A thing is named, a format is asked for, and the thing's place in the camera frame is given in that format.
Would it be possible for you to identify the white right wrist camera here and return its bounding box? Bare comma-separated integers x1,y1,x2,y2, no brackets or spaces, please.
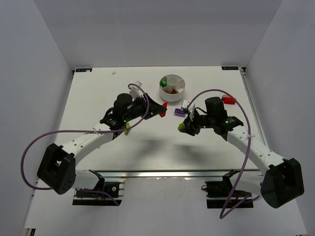
181,100,195,121

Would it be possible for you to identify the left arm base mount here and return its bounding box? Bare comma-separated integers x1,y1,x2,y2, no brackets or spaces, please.
72,171,124,207

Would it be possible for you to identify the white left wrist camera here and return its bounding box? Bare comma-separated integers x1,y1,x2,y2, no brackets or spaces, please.
128,81,142,99

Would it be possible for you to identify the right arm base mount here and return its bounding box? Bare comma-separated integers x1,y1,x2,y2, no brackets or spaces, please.
201,170,254,209

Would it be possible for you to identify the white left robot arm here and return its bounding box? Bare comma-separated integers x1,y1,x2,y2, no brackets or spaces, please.
37,93,167,195

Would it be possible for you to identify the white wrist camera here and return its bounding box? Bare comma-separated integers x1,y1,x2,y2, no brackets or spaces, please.
128,81,142,99
181,100,195,121

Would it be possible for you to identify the green square lego brick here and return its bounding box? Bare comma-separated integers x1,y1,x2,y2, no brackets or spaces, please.
160,79,167,88

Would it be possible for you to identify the purple lego plate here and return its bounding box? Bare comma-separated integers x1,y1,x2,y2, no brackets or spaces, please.
174,108,186,118

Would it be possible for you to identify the orange lego plate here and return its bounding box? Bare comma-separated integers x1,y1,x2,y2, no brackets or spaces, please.
169,88,179,94

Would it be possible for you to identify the dark corner label sticker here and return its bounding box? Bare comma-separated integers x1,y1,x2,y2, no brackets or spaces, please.
221,66,239,70

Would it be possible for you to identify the white round divided container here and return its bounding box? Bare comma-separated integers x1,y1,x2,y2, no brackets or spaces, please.
159,74,186,102

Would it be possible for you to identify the red and lilac lego piece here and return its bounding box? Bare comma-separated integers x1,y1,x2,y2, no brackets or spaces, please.
221,95,236,105

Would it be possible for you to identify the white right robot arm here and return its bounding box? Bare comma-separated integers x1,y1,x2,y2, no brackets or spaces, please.
178,97,305,208

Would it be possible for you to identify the aluminium table edge rail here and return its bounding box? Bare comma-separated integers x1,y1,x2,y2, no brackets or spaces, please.
46,169,261,179

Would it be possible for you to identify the lime green arch lego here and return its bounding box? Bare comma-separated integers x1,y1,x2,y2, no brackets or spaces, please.
124,122,130,135

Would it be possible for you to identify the left corner label sticker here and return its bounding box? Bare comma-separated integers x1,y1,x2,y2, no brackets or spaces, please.
75,68,92,73

